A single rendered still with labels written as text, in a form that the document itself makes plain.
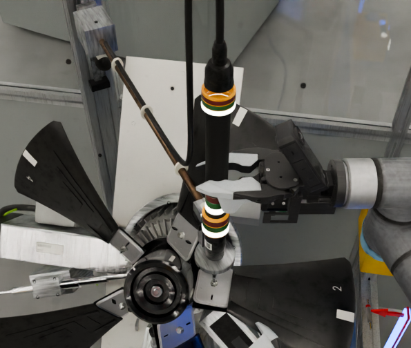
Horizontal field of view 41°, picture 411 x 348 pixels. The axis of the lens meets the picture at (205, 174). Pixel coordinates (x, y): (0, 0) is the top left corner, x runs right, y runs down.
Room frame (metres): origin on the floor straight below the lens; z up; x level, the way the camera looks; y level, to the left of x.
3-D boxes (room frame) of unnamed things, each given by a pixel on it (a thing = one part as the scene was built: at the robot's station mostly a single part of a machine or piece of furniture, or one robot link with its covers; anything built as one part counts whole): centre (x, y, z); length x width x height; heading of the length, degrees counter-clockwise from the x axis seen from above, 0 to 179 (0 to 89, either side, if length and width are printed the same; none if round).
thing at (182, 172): (0.82, 0.12, 1.37); 0.54 x 0.01 x 0.01; 26
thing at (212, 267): (0.55, -0.01, 1.33); 0.09 x 0.07 x 0.10; 26
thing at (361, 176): (0.55, -0.22, 1.47); 0.08 x 0.05 x 0.08; 1
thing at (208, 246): (0.54, -0.02, 1.48); 0.04 x 0.04 x 0.46
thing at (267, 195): (0.52, -0.08, 1.48); 0.09 x 0.05 x 0.02; 99
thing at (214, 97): (0.54, -0.02, 1.63); 0.04 x 0.04 x 0.03
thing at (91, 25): (1.11, 0.25, 1.37); 0.10 x 0.07 x 0.08; 26
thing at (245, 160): (0.57, -0.03, 1.46); 0.09 x 0.03 x 0.06; 82
